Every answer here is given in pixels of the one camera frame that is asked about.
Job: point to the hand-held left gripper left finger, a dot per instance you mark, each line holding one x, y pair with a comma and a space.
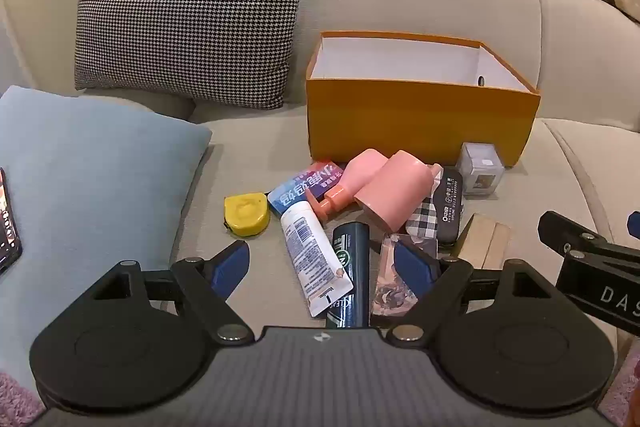
231, 262

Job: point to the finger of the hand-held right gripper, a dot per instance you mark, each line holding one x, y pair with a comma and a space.
635, 226
560, 227

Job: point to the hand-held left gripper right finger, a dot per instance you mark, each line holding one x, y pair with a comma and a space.
414, 264

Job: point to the clear plastic packet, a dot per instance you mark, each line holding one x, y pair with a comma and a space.
387, 292

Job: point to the plaid pouch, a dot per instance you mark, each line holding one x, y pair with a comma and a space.
422, 219

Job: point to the yellow tape measure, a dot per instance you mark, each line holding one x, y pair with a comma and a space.
245, 212

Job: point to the dark green bottle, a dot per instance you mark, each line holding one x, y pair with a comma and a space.
350, 267

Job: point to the black case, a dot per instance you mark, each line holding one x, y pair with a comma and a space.
450, 207

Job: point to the white tube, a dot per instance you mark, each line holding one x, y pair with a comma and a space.
310, 252

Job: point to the small grey cube box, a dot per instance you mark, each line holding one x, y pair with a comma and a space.
480, 167

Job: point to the blue red toothpaste box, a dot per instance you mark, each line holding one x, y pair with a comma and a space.
300, 187

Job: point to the small pink pump bottle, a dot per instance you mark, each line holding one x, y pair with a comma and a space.
360, 172

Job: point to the orange cardboard box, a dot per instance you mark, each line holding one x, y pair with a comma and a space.
415, 122

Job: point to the light blue pillow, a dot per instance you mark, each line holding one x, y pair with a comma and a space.
100, 187

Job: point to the black smartphone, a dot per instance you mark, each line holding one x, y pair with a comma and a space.
7, 227

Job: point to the houndstooth pillow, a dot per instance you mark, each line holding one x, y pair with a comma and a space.
185, 37

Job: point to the purple rug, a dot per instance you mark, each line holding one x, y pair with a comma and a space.
15, 402

